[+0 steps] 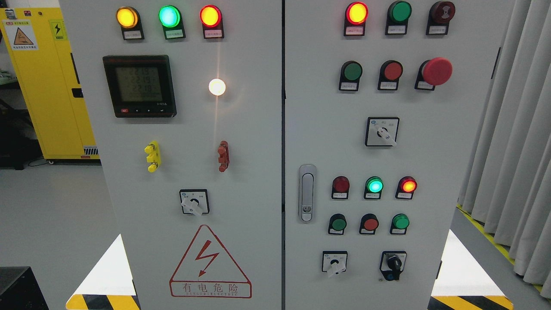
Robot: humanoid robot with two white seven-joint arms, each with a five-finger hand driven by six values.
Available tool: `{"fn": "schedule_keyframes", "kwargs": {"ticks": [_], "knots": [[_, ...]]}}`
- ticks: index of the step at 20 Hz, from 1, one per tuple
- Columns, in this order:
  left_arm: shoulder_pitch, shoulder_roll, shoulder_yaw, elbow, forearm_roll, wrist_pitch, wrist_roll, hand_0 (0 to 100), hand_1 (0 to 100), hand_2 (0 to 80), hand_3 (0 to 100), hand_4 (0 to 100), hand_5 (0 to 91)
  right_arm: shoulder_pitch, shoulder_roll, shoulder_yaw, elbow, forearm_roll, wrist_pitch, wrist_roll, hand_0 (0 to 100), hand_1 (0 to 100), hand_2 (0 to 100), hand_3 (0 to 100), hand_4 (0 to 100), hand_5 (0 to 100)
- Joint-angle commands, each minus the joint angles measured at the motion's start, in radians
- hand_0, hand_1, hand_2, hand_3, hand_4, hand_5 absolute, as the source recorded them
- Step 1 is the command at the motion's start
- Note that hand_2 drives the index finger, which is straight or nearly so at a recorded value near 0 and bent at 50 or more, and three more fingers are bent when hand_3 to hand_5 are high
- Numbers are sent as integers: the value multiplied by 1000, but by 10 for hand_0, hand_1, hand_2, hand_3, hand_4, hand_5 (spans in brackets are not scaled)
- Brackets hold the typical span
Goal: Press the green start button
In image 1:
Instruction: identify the green push button lower left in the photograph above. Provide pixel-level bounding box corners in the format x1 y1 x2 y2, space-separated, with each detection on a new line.
328 214 347 235

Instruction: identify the green push button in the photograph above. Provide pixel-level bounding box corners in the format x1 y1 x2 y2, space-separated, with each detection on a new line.
390 214 411 235
328 214 347 235
338 61 362 91

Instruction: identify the green push button upper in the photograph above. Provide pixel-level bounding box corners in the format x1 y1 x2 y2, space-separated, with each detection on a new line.
338 61 362 91

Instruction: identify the red push button lower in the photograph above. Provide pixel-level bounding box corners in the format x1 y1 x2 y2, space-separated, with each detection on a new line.
359 213 379 235

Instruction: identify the red push button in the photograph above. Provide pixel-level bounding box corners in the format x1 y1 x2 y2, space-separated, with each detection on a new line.
359 213 379 235
377 59 403 91

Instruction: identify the green push button lower right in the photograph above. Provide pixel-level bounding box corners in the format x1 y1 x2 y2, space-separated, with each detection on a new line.
390 214 411 235

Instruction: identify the red push button upper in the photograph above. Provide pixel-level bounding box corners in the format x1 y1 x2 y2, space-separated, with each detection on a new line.
377 59 403 91

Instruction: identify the red emergency stop mushroom button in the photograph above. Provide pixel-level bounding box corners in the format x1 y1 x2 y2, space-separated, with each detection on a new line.
415 57 453 91

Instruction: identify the red test terminal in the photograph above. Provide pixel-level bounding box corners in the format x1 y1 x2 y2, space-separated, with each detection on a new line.
217 140 230 172

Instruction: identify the dark red indicator light lower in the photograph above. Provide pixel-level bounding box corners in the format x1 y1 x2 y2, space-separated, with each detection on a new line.
331 175 350 200

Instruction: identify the white lit indicator lamp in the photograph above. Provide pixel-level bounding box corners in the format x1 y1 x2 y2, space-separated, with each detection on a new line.
208 78 226 96

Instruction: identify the lit green indicator light lower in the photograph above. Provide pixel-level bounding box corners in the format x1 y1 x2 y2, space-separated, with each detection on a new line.
364 176 384 200

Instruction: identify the left grey cabinet door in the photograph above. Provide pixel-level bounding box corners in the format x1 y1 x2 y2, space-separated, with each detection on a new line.
60 0 282 310

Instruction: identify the grey cabinet door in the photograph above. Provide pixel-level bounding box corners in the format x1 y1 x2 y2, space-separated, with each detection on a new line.
284 0 515 310
60 0 282 310

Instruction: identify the right grey cabinet door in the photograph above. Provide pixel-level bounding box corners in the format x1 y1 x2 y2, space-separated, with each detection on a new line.
284 0 515 310

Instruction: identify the yellow test terminal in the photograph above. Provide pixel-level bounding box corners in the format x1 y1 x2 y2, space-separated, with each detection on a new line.
144 140 161 173

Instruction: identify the red electric hazard warning sticker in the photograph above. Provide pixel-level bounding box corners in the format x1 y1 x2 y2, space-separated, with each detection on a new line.
169 224 252 299

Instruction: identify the lit red indicator light lower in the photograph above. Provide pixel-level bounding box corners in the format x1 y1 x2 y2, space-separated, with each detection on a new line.
394 175 418 200

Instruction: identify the black digital power meter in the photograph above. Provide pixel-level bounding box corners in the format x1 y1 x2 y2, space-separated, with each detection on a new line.
102 55 177 118

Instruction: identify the red indicator light top left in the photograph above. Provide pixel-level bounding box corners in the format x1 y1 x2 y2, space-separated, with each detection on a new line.
199 4 225 39

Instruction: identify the red indicator light top right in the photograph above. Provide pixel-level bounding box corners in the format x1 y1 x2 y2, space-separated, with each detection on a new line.
343 1 369 37

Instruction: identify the green indicator light top left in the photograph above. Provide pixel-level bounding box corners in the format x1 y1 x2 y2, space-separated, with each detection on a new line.
158 5 186 40

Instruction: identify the green indicator light top right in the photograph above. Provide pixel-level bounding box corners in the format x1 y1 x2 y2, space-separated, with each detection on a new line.
385 0 412 35

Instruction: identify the yellow indicator light top left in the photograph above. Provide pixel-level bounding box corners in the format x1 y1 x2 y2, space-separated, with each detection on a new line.
116 6 145 40

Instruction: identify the dark red buzzer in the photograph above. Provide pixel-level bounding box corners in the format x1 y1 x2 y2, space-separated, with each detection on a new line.
426 1 456 35

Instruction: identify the grey curtain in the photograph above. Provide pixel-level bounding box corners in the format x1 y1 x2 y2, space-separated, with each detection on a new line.
458 0 551 299

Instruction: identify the yellow safety storage cabinet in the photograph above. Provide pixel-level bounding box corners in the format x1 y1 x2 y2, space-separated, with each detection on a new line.
1 8 99 161

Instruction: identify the black box bottom left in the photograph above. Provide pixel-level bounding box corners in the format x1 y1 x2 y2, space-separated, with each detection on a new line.
0 266 49 310

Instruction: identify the silver cabinet door handle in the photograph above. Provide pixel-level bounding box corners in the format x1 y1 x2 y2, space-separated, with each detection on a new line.
298 164 317 223

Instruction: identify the left door selector switch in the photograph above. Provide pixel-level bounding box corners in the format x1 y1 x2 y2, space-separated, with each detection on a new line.
179 189 210 216

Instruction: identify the upper right selector switch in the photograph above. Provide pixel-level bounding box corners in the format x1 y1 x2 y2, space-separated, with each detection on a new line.
364 117 400 148

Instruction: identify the lower white selector switch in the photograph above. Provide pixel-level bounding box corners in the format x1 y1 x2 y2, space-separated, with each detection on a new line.
322 251 348 277

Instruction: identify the black key selector switch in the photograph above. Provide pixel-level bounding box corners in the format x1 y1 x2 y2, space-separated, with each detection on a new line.
379 251 407 281

